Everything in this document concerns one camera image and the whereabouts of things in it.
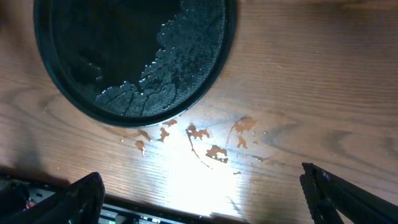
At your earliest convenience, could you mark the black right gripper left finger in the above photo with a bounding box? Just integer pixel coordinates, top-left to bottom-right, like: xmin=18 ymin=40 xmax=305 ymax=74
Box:
xmin=1 ymin=172 xmax=105 ymax=224

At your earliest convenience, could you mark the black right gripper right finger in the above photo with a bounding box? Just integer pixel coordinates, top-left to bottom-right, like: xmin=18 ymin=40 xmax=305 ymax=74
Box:
xmin=300 ymin=163 xmax=397 ymax=224

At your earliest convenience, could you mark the round black serving tray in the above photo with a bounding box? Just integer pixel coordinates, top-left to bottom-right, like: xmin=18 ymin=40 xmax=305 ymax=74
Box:
xmin=34 ymin=0 xmax=238 ymax=128

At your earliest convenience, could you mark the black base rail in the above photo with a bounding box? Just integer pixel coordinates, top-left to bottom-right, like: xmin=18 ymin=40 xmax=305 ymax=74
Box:
xmin=0 ymin=179 xmax=249 ymax=224

